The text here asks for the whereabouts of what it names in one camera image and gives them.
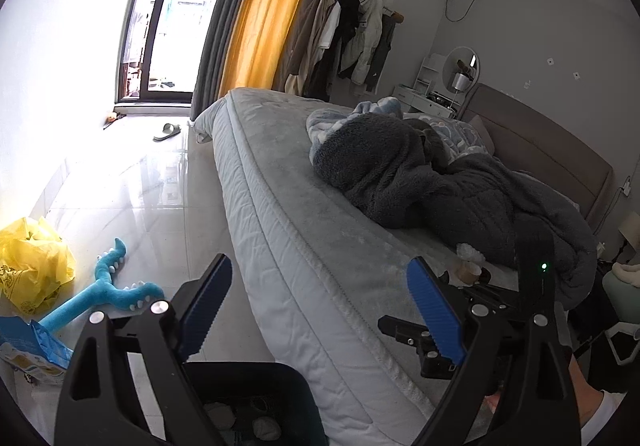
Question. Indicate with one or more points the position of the round mirror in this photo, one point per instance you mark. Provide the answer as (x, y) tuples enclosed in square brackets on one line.
[(457, 59)]

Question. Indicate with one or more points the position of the yellow plastic bag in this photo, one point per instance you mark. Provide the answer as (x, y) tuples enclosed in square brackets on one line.
[(35, 261)]

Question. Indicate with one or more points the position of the dark teal plastic bin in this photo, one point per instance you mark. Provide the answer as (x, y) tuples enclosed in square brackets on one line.
[(295, 391)]

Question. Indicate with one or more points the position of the pale green chair seat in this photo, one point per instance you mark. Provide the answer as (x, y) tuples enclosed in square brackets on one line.
[(622, 296)]

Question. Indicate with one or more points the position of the white dresser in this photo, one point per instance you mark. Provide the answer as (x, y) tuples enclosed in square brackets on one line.
[(410, 96)]

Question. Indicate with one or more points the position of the white cloth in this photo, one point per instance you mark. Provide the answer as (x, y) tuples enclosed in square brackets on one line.
[(220, 415)]

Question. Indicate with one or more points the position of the white shirt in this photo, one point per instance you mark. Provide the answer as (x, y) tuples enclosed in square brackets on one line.
[(330, 26)]

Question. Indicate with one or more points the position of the wall charger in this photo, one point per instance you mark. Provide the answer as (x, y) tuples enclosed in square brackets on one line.
[(627, 185)]

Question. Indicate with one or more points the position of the brown padded headboard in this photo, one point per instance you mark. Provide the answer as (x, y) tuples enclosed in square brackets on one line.
[(550, 161)]

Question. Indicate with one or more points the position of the dark framed glass door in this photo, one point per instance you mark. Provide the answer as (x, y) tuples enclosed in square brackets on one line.
[(150, 96)]

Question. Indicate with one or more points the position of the blue packet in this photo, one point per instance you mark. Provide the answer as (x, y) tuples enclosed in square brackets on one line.
[(30, 341)]

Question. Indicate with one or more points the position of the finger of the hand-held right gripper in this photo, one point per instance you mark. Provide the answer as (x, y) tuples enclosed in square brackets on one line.
[(400, 330), (495, 295)]

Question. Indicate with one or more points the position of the white jacket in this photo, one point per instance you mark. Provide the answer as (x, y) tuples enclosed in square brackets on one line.
[(365, 36)]

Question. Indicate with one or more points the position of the blue patterned quilt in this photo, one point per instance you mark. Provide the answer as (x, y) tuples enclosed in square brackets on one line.
[(460, 139)]

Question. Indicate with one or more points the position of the dark grey fleece blanket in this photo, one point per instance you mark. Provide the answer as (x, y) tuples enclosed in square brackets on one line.
[(400, 186)]

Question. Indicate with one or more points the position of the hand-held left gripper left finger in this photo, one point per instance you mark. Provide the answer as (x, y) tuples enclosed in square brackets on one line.
[(207, 301)]

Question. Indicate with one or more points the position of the blue plush toy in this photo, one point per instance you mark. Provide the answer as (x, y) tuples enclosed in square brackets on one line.
[(100, 293)]

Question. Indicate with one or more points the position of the bed with grey mattress cover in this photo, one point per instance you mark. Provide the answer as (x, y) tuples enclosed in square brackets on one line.
[(300, 186)]

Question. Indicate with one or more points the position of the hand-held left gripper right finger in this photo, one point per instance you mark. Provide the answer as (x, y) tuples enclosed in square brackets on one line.
[(435, 311)]

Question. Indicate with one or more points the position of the clothes on rack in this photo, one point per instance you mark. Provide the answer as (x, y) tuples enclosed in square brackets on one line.
[(347, 1)]

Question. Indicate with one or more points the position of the white table lamp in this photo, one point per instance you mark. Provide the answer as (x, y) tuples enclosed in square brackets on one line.
[(461, 82)]

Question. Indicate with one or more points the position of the white shelf organizer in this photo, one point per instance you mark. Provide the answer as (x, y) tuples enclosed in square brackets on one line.
[(429, 71)]

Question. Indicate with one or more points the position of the beige coat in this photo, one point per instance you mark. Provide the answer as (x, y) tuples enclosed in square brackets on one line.
[(307, 46)]

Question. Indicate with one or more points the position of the yellow curtain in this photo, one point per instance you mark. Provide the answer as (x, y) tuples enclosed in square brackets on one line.
[(270, 16)]

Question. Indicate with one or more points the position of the person's right forearm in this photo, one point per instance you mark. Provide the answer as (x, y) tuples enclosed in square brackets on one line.
[(587, 391)]

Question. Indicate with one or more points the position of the grey slipper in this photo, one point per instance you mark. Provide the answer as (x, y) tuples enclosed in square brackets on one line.
[(167, 132)]

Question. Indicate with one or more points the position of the dark grey trousers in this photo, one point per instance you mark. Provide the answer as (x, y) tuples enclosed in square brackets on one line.
[(382, 51)]

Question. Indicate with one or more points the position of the white sock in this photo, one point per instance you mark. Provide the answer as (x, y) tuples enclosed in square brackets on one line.
[(265, 428)]

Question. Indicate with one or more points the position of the small orange object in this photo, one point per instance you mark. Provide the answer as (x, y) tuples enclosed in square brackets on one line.
[(111, 119)]

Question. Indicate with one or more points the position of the white chair base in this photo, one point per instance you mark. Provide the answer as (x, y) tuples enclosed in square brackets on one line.
[(622, 346)]

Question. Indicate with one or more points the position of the pink pillow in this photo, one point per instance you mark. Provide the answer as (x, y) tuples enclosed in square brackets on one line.
[(482, 134)]

